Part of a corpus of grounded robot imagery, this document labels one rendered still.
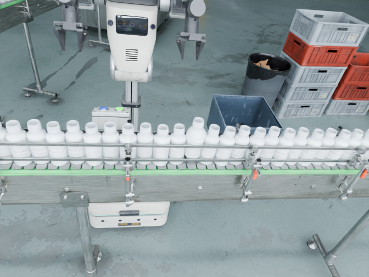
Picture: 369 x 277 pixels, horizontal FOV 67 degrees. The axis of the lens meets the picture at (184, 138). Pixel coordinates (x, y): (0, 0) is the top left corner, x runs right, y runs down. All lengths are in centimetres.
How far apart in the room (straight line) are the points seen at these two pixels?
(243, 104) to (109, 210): 106
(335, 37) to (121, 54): 232
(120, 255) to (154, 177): 100
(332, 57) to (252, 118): 173
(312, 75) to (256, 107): 163
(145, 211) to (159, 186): 79
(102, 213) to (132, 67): 93
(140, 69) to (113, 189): 65
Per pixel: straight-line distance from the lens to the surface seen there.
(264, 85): 303
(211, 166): 109
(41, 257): 205
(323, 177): 131
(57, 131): 99
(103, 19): 484
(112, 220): 195
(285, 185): 126
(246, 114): 178
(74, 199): 116
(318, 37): 313
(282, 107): 339
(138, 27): 139
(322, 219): 256
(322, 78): 344
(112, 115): 110
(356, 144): 130
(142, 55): 144
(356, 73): 377
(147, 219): 195
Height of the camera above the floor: 175
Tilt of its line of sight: 39 degrees down
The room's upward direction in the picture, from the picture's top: 10 degrees clockwise
